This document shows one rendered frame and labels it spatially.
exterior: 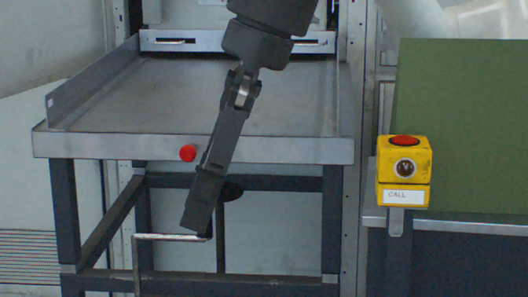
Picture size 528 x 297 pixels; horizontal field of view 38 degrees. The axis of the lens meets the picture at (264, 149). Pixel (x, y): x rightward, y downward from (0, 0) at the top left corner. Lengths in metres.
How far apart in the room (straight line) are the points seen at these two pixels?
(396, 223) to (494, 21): 0.46
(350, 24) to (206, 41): 0.40
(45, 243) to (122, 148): 0.96
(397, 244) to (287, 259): 1.03
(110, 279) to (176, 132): 0.36
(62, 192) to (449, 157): 0.76
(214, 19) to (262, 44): 1.33
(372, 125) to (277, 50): 1.34
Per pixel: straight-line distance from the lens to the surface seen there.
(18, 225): 2.41
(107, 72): 1.89
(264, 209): 2.22
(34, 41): 1.95
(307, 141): 1.43
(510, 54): 1.30
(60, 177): 1.57
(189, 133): 1.46
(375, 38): 2.08
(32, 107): 2.26
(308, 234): 2.25
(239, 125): 0.79
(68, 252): 1.64
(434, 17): 1.47
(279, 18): 0.80
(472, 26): 1.52
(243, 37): 0.81
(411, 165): 1.20
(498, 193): 1.37
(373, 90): 2.11
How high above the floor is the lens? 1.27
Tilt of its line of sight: 18 degrees down
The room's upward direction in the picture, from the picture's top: straight up
